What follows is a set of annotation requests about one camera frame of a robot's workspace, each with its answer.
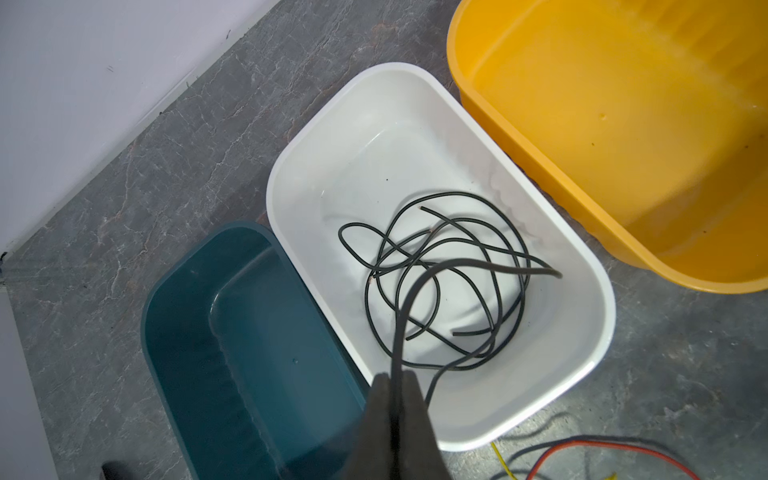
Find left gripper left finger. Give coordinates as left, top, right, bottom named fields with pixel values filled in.
left=342, top=373, right=394, bottom=480

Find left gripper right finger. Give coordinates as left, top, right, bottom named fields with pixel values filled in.
left=395, top=370, right=451, bottom=480

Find red yellow black cables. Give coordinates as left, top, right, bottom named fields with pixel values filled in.
left=488, top=434, right=703, bottom=480

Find black cable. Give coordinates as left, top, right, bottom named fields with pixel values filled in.
left=337, top=190, right=563, bottom=415

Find teal plastic bin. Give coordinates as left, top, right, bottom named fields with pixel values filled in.
left=141, top=222, right=367, bottom=479

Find white plastic bin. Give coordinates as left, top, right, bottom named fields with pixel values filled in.
left=267, top=63, right=616, bottom=452

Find yellow plastic bin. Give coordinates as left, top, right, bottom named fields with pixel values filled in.
left=446, top=1, right=767, bottom=294

